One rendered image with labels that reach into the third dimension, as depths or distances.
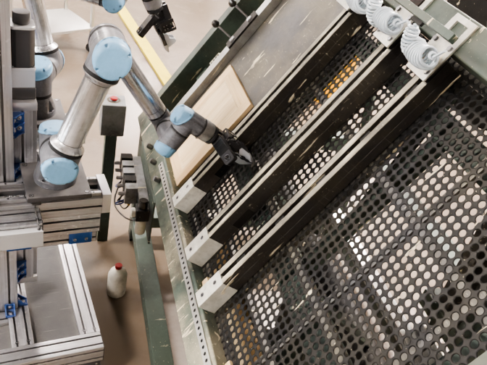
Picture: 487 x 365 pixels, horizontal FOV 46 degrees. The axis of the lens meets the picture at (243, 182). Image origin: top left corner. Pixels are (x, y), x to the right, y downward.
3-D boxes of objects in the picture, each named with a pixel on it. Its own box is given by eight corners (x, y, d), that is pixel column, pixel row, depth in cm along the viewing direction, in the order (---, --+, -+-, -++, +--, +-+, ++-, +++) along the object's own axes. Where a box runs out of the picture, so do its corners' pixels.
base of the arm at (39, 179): (36, 191, 200) (36, 169, 195) (30, 167, 211) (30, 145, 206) (80, 188, 207) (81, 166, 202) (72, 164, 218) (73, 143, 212)
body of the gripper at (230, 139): (238, 134, 211) (214, 118, 204) (243, 147, 205) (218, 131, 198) (224, 148, 214) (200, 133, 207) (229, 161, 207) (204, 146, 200)
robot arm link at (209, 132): (209, 125, 195) (194, 142, 198) (219, 132, 198) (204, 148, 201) (205, 114, 201) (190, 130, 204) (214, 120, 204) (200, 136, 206)
